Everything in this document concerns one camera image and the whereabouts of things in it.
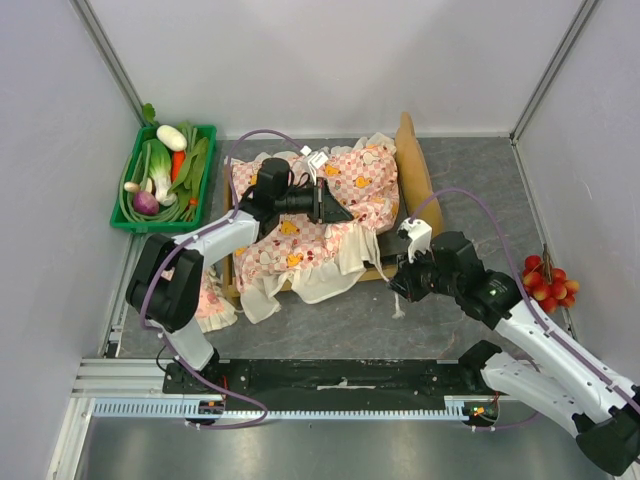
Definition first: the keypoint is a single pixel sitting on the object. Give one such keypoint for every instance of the purple toy onion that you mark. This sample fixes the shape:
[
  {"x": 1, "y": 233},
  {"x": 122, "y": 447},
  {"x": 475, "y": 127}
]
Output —
[{"x": 145, "y": 203}]

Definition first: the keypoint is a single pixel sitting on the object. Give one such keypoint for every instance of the green toy leafy vegetable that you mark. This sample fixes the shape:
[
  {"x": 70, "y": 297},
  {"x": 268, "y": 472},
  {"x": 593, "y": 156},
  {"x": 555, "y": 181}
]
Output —
[{"x": 187, "y": 181}]

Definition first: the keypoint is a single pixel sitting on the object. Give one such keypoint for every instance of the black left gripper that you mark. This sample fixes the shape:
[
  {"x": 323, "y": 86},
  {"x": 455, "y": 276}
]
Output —
[{"x": 325, "y": 208}]

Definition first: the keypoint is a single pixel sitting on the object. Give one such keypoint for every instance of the green toy bok choy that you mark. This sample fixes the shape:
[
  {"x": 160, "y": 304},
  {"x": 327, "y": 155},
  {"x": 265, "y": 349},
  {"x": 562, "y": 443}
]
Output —
[{"x": 157, "y": 169}]

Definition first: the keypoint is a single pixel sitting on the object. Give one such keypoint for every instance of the green toy long beans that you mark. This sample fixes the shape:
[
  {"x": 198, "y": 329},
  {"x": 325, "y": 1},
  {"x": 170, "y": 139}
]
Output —
[{"x": 182, "y": 211}]

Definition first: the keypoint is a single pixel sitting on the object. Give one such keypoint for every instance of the green plastic crate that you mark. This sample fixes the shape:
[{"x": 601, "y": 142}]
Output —
[{"x": 210, "y": 172}]

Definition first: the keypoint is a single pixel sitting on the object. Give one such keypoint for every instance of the white toy radish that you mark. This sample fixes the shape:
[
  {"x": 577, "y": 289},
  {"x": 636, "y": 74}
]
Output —
[{"x": 172, "y": 138}]

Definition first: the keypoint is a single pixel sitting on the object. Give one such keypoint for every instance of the grey slotted cable duct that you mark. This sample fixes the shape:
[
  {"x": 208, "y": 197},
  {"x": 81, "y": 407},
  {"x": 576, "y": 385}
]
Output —
[{"x": 453, "y": 410}]

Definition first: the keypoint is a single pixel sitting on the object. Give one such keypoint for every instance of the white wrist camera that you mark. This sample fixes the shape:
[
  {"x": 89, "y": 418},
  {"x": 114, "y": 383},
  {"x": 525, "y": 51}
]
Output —
[
  {"x": 312, "y": 161},
  {"x": 418, "y": 233}
]

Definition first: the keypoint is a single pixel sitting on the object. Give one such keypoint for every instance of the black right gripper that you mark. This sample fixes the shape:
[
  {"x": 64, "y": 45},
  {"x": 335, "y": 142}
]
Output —
[{"x": 409, "y": 282}]

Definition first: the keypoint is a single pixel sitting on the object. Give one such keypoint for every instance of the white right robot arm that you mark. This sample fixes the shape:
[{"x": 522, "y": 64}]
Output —
[{"x": 598, "y": 407}]

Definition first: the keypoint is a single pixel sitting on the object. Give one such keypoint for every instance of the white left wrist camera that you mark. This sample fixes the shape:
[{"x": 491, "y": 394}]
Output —
[{"x": 312, "y": 161}]

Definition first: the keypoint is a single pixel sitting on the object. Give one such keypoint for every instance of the grey fabric bed sling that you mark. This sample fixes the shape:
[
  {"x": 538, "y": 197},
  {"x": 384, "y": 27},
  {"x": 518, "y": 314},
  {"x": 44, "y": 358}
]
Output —
[{"x": 390, "y": 246}]

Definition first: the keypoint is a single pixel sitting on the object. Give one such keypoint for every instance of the toy mushroom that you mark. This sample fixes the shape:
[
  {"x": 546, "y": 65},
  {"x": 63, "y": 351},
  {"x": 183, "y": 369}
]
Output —
[{"x": 131, "y": 187}]

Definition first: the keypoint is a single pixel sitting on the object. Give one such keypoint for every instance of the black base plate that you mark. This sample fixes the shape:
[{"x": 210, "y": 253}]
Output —
[{"x": 348, "y": 384}]

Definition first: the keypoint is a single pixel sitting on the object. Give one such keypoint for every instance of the pink frilled pillow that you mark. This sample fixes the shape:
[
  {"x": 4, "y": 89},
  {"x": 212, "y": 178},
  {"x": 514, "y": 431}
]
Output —
[{"x": 214, "y": 311}]

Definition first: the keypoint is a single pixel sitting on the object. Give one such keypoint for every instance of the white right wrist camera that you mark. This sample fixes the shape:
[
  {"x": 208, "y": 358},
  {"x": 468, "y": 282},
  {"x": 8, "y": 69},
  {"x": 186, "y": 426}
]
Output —
[{"x": 418, "y": 233}]

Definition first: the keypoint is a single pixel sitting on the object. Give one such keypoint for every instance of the red toy cherry bunch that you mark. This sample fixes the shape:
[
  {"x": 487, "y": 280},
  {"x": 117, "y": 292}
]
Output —
[{"x": 547, "y": 284}]

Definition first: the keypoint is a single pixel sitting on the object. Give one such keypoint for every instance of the pink checkered duck mattress cover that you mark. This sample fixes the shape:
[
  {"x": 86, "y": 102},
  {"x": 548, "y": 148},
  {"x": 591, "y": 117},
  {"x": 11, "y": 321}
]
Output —
[{"x": 321, "y": 261}]

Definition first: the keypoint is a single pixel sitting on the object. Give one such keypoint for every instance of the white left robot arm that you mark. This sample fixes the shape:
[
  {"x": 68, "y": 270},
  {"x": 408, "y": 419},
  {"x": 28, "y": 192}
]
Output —
[{"x": 165, "y": 285}]

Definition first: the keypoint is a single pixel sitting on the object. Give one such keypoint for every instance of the wooden pet bed frame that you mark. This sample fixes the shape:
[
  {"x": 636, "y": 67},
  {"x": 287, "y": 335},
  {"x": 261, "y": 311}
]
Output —
[{"x": 415, "y": 186}]

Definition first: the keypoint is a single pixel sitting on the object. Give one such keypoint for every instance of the orange toy carrot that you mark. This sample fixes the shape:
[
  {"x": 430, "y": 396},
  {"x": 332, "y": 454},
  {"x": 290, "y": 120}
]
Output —
[{"x": 178, "y": 158}]

